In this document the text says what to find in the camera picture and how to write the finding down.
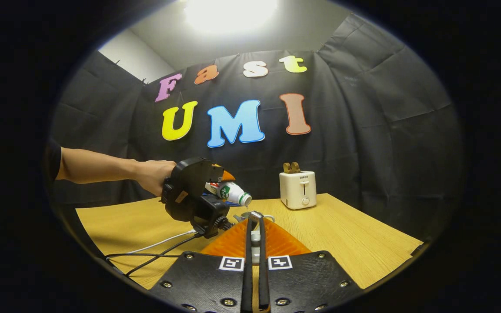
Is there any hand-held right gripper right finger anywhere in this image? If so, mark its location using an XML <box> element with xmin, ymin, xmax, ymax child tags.
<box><xmin>257</xmin><ymin>214</ymin><xmax>362</xmax><ymax>313</ymax></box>

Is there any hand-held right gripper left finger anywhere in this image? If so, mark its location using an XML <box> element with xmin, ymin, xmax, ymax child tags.
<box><xmin>148</xmin><ymin>214</ymin><xmax>256</xmax><ymax>313</ymax></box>

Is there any white green-label water bottle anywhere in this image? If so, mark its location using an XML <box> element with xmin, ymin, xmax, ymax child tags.
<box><xmin>205</xmin><ymin>181</ymin><xmax>253</xmax><ymax>207</ymax></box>

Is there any white toaster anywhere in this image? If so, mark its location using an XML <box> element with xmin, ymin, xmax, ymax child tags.
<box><xmin>279</xmin><ymin>170</ymin><xmax>317</xmax><ymax>210</ymax></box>

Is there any black backdrop cloth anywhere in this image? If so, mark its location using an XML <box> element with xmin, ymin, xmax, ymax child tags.
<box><xmin>48</xmin><ymin>13</ymin><xmax>465</xmax><ymax>246</ymax></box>

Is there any person's black sleeve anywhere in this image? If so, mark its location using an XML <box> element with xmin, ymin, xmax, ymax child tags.
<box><xmin>44</xmin><ymin>140</ymin><xmax>62</xmax><ymax>183</ymax></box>

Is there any bright ceiling light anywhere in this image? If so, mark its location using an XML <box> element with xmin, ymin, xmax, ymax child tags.
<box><xmin>183</xmin><ymin>0</ymin><xmax>280</xmax><ymax>36</ymax></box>

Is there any white cable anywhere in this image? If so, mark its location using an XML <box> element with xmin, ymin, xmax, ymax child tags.
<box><xmin>127</xmin><ymin>229</ymin><xmax>197</xmax><ymax>255</ymax></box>

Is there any black cable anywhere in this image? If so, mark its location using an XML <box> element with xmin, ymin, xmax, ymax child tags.
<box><xmin>105</xmin><ymin>253</ymin><xmax>180</xmax><ymax>262</ymax></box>
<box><xmin>124</xmin><ymin>234</ymin><xmax>200</xmax><ymax>277</ymax></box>

